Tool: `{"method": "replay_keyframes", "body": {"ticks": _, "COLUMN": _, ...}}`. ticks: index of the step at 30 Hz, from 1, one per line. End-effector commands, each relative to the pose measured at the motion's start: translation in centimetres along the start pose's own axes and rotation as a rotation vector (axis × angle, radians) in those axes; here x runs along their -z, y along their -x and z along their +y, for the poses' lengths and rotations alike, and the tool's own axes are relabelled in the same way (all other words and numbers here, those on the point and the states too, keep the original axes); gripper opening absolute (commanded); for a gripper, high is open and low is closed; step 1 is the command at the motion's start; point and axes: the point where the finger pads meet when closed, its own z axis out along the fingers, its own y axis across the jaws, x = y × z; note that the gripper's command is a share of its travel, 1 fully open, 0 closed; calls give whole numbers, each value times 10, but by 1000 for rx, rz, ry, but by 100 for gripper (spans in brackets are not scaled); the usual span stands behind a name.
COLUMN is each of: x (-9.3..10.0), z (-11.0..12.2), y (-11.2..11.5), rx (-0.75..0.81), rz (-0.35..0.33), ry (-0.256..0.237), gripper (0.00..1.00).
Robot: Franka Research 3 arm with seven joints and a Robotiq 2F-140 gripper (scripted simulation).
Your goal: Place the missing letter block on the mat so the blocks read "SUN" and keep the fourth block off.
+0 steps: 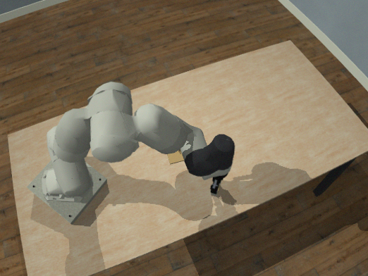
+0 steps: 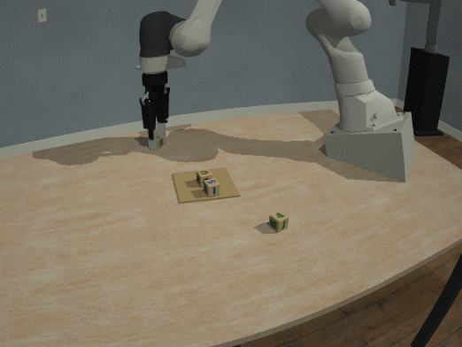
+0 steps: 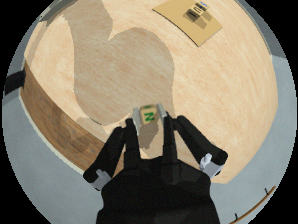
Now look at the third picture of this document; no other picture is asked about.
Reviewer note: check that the tan flat square mat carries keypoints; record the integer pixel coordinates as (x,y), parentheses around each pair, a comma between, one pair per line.
(197,30)

